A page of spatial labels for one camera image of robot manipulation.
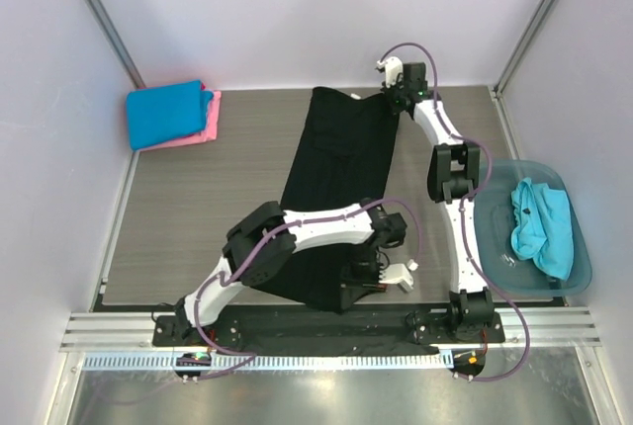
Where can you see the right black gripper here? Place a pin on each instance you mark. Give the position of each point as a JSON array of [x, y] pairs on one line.
[[397, 100]]

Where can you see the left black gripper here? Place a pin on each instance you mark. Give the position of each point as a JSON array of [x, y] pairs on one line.
[[347, 280]]

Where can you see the black t shirt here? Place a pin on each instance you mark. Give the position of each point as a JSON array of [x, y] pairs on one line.
[[344, 157]]

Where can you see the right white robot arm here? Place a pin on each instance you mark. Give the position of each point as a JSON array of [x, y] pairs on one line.
[[452, 181]]

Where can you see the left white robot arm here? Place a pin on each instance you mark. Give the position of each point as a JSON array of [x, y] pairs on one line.
[[261, 245]]

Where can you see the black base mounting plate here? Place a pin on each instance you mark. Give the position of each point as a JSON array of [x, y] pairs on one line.
[[366, 330]]

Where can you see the translucent blue plastic bin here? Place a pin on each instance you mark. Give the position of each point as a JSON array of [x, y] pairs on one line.
[[494, 221]]

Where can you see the crumpled light blue t shirt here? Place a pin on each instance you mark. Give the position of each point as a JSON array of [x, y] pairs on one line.
[[543, 231]]

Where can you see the folded pink t shirt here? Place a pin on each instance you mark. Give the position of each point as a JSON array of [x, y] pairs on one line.
[[209, 133]]

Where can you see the folded blue t shirt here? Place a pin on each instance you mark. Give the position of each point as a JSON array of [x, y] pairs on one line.
[[160, 114]]

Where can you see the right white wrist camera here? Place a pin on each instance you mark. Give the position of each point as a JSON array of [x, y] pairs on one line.
[[393, 70]]

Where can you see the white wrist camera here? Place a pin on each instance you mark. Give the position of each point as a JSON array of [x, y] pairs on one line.
[[393, 70], [399, 274]]

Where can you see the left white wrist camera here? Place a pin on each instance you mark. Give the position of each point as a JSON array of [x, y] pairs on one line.
[[399, 274]]

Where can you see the aluminium frame rail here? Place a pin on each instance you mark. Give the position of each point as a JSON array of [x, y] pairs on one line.
[[117, 331]]

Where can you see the right aluminium corner post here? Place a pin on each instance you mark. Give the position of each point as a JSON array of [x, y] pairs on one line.
[[535, 24]]

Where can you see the aluminium corner post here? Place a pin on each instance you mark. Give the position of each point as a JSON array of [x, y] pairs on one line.
[[115, 41], [535, 24]]

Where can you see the white slotted cable duct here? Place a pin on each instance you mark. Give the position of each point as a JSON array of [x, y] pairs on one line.
[[198, 361]]

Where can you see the left aluminium corner post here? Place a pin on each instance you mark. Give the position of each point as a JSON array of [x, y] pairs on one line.
[[115, 41]]

